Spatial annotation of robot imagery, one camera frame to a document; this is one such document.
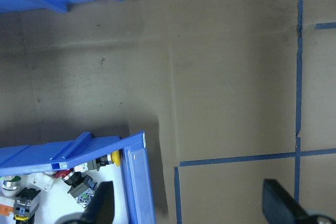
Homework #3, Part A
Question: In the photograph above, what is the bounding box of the black blue yellow switch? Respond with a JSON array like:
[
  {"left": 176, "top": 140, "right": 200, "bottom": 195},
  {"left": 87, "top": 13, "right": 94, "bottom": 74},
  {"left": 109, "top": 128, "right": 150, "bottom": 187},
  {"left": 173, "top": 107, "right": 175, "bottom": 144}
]
[{"left": 12, "top": 186, "right": 42, "bottom": 221}]

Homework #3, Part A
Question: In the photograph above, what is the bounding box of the blue bin with buttons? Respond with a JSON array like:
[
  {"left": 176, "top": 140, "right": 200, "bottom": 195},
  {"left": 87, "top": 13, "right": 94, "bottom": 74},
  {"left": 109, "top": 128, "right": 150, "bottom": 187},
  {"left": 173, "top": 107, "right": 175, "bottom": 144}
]
[{"left": 0, "top": 130, "right": 157, "bottom": 224}]

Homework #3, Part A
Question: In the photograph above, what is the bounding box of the silver button white block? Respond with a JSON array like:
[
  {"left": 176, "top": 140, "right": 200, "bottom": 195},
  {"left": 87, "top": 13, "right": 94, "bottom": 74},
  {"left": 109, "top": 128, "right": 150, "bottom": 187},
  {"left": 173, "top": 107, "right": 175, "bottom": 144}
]
[{"left": 28, "top": 172, "right": 55, "bottom": 193}]

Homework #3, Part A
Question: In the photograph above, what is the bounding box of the silver button orange block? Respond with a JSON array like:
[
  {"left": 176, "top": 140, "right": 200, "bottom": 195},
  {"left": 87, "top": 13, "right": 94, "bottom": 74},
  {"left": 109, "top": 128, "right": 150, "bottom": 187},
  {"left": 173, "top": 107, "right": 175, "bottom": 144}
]
[{"left": 0, "top": 175, "right": 23, "bottom": 217}]

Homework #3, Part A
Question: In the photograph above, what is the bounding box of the red push button switch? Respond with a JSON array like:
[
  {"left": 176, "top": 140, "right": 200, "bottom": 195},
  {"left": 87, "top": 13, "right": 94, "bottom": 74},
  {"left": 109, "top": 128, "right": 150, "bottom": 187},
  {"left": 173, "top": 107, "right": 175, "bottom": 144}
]
[{"left": 56, "top": 169, "right": 96, "bottom": 208}]

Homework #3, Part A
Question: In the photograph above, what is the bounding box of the yellow mushroom push button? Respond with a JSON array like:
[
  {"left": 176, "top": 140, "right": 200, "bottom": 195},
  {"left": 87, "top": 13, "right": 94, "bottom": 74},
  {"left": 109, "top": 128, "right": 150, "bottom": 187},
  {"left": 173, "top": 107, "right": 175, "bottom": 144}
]
[{"left": 74, "top": 150, "right": 122, "bottom": 174}]

